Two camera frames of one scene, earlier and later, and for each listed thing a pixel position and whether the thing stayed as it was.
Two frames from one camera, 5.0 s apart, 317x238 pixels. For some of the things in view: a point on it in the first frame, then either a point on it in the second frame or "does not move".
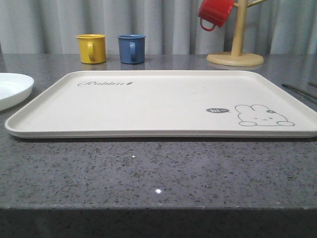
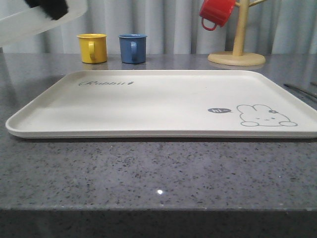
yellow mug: [92, 48] does not move
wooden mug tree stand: [237, 58] does not move
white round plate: [15, 89] → [18, 20]
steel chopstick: [313, 95] does not move
